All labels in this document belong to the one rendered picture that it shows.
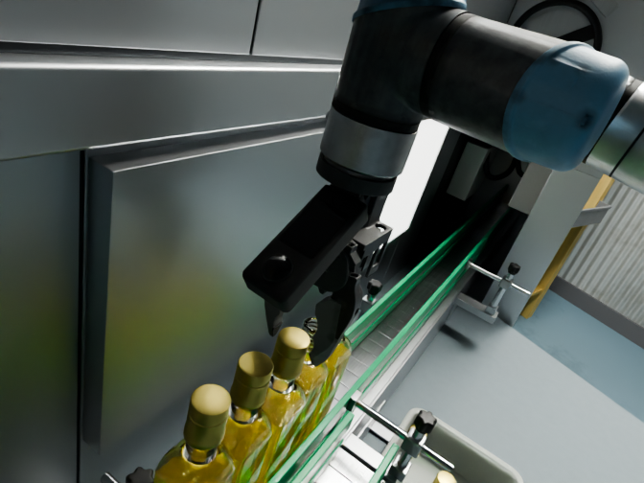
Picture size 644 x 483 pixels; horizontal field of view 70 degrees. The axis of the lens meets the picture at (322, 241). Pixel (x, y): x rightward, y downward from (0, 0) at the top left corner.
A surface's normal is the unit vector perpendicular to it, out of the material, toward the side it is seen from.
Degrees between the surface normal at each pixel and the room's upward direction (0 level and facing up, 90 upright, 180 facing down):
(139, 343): 90
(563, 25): 90
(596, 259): 90
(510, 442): 0
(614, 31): 90
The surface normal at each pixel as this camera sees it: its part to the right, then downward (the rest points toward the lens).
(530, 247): -0.53, 0.29
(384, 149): 0.18, 0.52
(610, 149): -0.69, 0.50
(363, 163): -0.05, 0.48
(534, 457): 0.25, -0.84
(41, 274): 0.81, 0.45
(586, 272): -0.74, 0.14
